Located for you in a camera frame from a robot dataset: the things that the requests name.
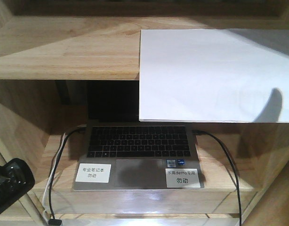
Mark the white paper sheets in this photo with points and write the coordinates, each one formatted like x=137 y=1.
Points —
x=214 y=75

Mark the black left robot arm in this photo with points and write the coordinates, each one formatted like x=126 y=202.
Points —
x=16 y=179

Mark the silver laptop black keyboard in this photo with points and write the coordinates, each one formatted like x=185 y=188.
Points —
x=138 y=152

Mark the white label right palmrest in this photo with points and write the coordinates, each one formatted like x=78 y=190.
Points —
x=182 y=178

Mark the white label palmrest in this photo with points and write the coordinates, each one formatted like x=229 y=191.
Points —
x=93 y=173
x=182 y=178

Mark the white label left palmrest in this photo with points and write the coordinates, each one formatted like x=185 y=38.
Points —
x=93 y=173

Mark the wooden shelf unit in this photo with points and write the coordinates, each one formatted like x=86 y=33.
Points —
x=42 y=41

